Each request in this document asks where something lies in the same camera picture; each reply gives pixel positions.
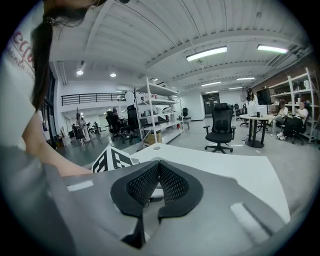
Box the black office chair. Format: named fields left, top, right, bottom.
left=121, top=104, right=142, bottom=145
left=105, top=109, right=126, bottom=141
left=203, top=102, right=237, bottom=154

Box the person's left forearm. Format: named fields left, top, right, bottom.
left=21, top=109, right=93, bottom=177

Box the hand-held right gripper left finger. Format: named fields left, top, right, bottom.
left=44, top=160, right=161, bottom=256

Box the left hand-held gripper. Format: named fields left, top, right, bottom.
left=91, top=144, right=134, bottom=174

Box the black wall screen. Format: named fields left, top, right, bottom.
left=255, top=87, right=272, bottom=106

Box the person's white printed shirt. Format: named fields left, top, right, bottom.
left=0, top=23, right=51, bottom=152

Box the cardboard box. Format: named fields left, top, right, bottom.
left=144, top=131, right=163, bottom=146

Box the black balcony railing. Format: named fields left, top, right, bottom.
left=60, top=92, right=126, bottom=107

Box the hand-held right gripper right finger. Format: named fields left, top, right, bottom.
left=154, top=160, right=292, bottom=256

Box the white rectangular table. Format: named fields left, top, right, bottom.
left=129, top=142, right=292, bottom=224

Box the white shelving unit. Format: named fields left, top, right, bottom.
left=133, top=76, right=186, bottom=149
left=268, top=66, right=320, bottom=145

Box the round table with black legs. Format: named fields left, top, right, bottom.
left=239, top=113, right=276, bottom=149

